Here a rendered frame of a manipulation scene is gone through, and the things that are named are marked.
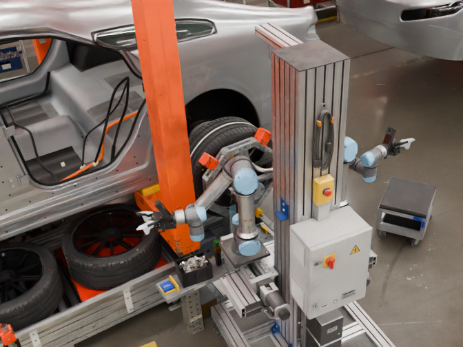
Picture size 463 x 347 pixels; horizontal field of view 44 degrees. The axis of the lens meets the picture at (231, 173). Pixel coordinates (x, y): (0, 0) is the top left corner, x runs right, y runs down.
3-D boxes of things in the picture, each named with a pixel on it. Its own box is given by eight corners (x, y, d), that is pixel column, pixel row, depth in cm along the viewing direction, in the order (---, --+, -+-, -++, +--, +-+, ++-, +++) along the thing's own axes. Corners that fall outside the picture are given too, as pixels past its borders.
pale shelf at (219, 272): (214, 259, 379) (214, 256, 377) (228, 275, 367) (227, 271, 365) (156, 287, 362) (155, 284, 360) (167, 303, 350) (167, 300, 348)
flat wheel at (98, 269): (121, 215, 447) (116, 191, 433) (181, 251, 409) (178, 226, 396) (49, 262, 407) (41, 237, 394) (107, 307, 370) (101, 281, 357)
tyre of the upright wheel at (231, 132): (162, 195, 387) (236, 205, 429) (178, 213, 370) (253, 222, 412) (198, 106, 369) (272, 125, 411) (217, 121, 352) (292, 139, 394)
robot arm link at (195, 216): (207, 224, 292) (206, 211, 287) (186, 228, 291) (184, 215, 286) (205, 215, 298) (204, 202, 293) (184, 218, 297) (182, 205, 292)
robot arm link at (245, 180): (255, 239, 318) (252, 156, 287) (262, 257, 306) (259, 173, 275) (234, 242, 317) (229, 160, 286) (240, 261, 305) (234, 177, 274)
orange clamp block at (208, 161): (213, 156, 363) (204, 151, 356) (220, 162, 357) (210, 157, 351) (207, 166, 363) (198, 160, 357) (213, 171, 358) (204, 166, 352)
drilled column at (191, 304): (197, 319, 393) (191, 275, 369) (204, 329, 385) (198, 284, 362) (184, 326, 389) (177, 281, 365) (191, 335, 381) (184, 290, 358)
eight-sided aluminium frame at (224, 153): (273, 195, 407) (271, 128, 376) (278, 200, 402) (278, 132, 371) (206, 224, 385) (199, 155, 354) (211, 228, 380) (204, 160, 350)
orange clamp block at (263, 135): (260, 141, 378) (266, 129, 375) (266, 146, 372) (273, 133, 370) (252, 138, 373) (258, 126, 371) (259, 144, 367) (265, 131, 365)
